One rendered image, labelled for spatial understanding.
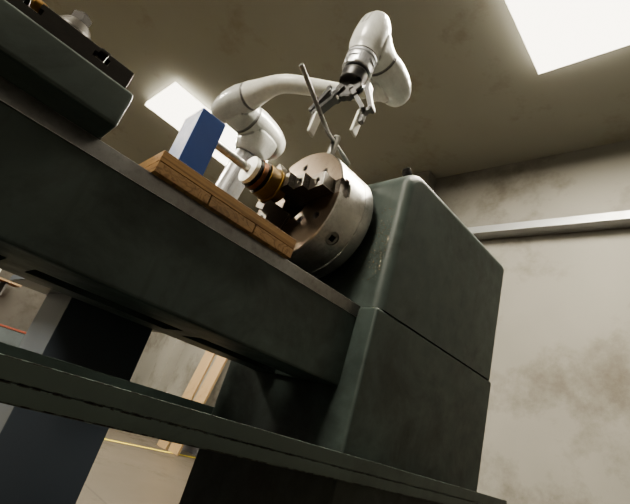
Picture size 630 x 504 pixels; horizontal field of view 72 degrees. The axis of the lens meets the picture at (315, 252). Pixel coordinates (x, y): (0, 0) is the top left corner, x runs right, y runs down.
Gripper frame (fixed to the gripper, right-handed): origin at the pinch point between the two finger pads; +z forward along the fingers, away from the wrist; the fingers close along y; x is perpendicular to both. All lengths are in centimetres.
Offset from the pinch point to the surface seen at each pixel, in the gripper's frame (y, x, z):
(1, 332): -607, 247, 139
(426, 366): 33, 29, 49
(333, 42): -116, 105, -166
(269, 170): -1.9, -13.3, 22.2
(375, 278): 22.3, 8.2, 36.1
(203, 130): -6.2, -30.8, 24.8
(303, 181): 5.4, -9.1, 22.0
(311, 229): 8.9, -4.0, 31.4
